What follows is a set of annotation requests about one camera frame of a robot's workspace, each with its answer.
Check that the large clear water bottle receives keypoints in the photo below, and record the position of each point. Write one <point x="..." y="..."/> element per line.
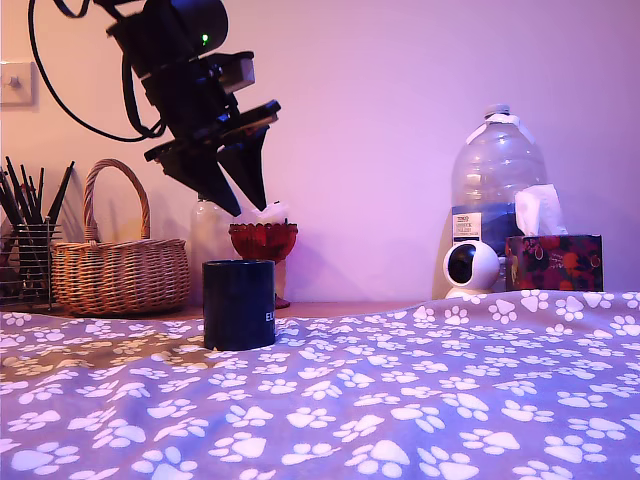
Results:
<point x="495" y="170"/>

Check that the clear bottle with dark cap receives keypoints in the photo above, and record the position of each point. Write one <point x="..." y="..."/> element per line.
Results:
<point x="207" y="240"/>

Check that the small white round camera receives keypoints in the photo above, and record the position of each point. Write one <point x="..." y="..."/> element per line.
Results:
<point x="469" y="265"/>

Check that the dark blue mug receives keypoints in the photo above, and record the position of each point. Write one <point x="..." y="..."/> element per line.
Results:
<point x="237" y="305"/>

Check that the red glass goblet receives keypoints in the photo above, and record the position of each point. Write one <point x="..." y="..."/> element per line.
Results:
<point x="264" y="242"/>

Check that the white tissue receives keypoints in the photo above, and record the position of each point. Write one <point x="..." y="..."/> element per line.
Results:
<point x="539" y="210"/>

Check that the blue paw print cloth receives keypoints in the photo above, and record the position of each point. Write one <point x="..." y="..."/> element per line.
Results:
<point x="350" y="400"/>

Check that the wall light switch plate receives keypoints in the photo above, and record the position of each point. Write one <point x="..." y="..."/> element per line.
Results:
<point x="18" y="82"/>

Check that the white paper in goblet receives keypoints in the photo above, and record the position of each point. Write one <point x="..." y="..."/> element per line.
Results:
<point x="274" y="212"/>

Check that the dark floral tissue box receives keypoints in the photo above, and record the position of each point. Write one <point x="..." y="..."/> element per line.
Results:
<point x="556" y="262"/>

